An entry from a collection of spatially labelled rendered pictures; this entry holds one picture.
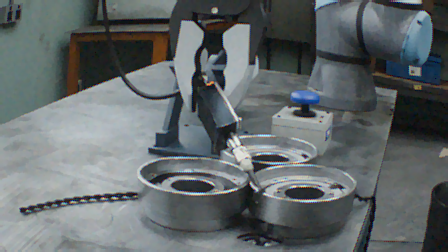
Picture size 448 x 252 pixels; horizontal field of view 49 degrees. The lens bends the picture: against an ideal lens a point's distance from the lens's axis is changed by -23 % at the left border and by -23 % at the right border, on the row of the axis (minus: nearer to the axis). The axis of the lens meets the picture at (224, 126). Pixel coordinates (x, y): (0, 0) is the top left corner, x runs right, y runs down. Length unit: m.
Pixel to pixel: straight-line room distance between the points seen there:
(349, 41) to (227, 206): 0.58
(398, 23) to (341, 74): 0.18
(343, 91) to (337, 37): 0.10
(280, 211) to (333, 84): 0.57
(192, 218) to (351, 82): 0.60
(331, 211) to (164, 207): 0.15
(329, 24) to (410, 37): 0.19
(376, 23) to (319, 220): 0.56
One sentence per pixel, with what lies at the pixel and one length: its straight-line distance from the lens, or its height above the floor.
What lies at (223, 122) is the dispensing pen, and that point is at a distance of 0.56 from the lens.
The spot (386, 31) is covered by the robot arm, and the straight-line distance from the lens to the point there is 1.00.
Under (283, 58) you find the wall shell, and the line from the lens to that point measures 4.72.
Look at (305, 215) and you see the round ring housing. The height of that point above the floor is 0.83.
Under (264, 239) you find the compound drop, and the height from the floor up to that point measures 0.80.
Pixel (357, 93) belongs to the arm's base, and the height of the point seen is 0.83.
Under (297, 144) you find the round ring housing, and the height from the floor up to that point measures 0.84.
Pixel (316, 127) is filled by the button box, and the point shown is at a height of 0.84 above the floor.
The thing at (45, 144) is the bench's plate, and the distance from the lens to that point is 0.80.
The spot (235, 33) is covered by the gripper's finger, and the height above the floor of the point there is 0.97.
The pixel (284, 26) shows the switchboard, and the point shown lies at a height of 0.67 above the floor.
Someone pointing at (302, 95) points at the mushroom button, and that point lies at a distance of 0.78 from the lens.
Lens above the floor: 1.02
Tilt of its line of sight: 14 degrees down
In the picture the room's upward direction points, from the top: 2 degrees clockwise
